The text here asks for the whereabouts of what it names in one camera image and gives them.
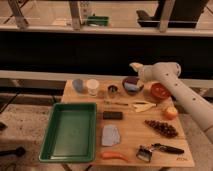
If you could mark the black object on floor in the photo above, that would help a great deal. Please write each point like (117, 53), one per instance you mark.
(20, 151)

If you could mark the small metal cup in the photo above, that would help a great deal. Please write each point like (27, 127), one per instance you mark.
(112, 90)

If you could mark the green object on shelf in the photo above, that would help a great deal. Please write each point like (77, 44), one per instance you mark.
(97, 20)

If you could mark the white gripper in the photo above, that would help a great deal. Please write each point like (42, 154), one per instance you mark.
(144, 71)

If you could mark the blue sponge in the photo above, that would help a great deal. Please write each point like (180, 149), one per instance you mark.
(131, 87)

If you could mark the blue cloth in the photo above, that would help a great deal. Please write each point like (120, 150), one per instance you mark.
(110, 135)

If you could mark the orange carrot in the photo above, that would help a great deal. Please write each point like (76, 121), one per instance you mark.
(113, 155)

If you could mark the wooden stick utensil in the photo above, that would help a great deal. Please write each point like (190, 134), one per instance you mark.
(115, 103)

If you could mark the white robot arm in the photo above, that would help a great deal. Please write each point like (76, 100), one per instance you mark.
(167, 73)

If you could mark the apple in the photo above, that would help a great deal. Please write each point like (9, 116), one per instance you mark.
(170, 113)

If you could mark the purple bowl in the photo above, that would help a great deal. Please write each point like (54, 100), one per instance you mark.
(133, 80)

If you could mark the bunch of dark grapes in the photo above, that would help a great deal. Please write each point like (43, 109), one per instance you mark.
(163, 128)

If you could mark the red bowl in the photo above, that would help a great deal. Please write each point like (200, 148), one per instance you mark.
(159, 92)

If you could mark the black handled peeler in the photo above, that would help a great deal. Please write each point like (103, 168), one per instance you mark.
(145, 152)

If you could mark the white cup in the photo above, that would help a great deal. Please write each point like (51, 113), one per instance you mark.
(92, 86)

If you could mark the green plastic tray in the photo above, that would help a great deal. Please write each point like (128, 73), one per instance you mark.
(70, 136)

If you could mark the black rectangular block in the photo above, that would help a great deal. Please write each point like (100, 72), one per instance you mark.
(112, 115)

